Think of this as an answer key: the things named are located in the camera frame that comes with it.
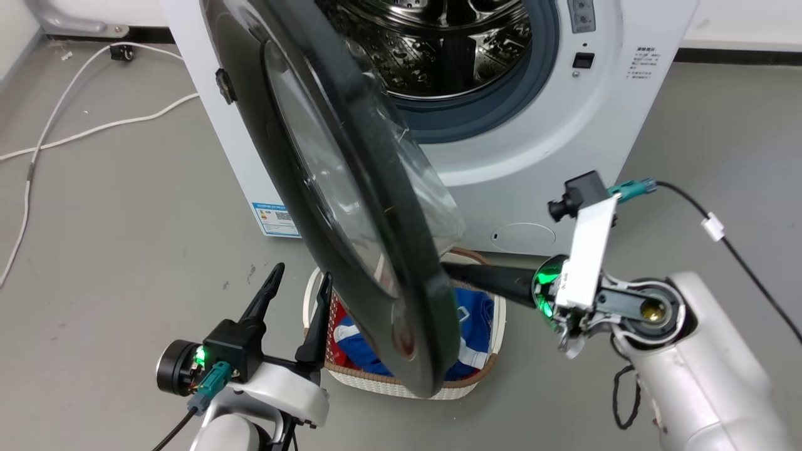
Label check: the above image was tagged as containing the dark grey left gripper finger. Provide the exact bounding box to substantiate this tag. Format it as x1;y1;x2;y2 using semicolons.
239;262;286;333
294;272;333;368

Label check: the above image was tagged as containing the black cable with white clip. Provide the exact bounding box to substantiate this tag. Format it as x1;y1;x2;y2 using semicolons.
654;180;802;346

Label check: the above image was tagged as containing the white front-loading washing machine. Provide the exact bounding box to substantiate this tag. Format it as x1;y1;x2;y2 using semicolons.
160;0;699;257

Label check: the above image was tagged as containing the blue garment with white stripes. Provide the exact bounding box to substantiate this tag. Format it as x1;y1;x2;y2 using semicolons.
337;287;496;381

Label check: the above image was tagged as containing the long white floor cable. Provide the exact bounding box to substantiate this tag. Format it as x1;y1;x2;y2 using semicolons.
0;41;184;288

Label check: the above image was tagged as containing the red garment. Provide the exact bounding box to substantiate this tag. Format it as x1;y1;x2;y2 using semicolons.
326;293;363;371

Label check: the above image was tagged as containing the grey curved pipe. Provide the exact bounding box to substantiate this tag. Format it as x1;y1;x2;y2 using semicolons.
25;0;131;39

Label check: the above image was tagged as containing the grey rubber door gasket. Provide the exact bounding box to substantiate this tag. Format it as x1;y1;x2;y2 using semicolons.
376;0;560;145

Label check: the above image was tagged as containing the round white filter cover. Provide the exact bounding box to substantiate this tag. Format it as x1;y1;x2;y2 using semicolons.
490;222;557;255

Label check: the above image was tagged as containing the thin black cable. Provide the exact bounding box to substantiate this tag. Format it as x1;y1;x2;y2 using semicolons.
150;406;200;451

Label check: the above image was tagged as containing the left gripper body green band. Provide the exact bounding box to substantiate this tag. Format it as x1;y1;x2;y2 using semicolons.
156;318;265;397

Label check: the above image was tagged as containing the white wicker laundry basket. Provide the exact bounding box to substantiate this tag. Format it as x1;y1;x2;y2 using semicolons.
303;247;507;402

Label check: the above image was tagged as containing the stainless steel washer drum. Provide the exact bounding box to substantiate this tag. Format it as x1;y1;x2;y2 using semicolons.
316;0;533;100

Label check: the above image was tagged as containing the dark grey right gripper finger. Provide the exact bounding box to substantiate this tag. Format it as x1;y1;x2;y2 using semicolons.
440;261;541;309

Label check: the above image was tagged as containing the teal cable connector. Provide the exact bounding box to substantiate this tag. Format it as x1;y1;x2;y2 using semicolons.
187;361;234;417
607;178;658;204

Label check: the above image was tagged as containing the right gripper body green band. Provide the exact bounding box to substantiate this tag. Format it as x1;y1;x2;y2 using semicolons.
531;254;603;359

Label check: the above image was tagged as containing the looped black cable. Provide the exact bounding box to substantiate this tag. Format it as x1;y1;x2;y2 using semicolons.
612;365;642;431

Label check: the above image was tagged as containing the blue energy label sticker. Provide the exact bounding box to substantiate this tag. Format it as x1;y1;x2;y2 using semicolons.
252;201;301;238

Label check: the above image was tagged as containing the black round washing machine door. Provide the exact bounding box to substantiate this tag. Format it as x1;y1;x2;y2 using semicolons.
200;0;467;400

